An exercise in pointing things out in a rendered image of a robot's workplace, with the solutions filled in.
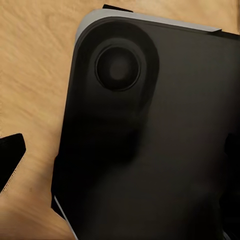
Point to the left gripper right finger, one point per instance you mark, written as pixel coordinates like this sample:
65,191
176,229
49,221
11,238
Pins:
232,149

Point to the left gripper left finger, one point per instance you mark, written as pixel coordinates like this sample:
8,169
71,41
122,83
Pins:
12,149

